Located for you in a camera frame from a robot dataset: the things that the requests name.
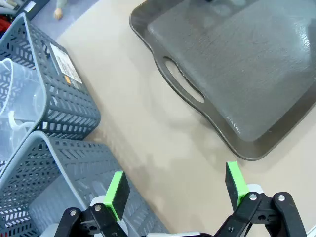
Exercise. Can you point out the grey perforated basket without label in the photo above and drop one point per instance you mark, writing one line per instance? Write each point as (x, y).
(81, 160)

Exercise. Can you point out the black flat box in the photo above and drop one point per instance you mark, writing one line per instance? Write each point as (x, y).
(32, 8)

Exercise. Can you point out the clear plastic measuring beaker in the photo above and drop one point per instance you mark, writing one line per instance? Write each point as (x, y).
(22, 84)

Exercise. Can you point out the grey perforated basket with label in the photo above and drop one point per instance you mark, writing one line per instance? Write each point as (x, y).
(71, 108)

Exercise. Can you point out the person right forearm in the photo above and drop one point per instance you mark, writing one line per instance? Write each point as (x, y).
(61, 3)

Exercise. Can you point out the dark grey plastic tray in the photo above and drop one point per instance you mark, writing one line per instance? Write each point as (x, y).
(234, 74)

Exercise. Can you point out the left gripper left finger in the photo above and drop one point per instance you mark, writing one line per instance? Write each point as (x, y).
(118, 195)

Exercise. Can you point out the person right hand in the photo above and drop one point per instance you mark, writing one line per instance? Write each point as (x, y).
(58, 13)

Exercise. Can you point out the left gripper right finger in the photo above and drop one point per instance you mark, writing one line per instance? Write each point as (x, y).
(233, 182)

